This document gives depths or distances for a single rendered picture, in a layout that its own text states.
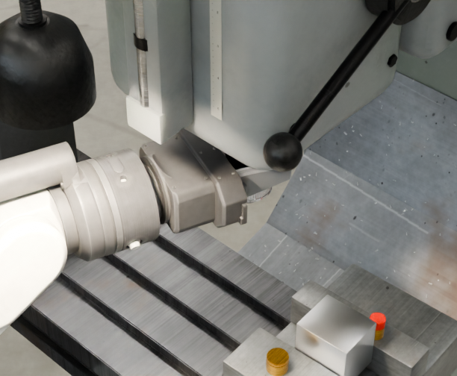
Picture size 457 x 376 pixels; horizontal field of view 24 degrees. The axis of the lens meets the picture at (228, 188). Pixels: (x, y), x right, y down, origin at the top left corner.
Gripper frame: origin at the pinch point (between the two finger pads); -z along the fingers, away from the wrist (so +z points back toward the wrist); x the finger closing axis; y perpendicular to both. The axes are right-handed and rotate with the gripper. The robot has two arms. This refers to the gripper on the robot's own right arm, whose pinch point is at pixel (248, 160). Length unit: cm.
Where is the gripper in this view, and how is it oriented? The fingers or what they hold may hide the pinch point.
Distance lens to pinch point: 103.2
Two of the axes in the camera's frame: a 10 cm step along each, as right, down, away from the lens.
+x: -4.4, -6.0, 6.7
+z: -9.0, 2.8, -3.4
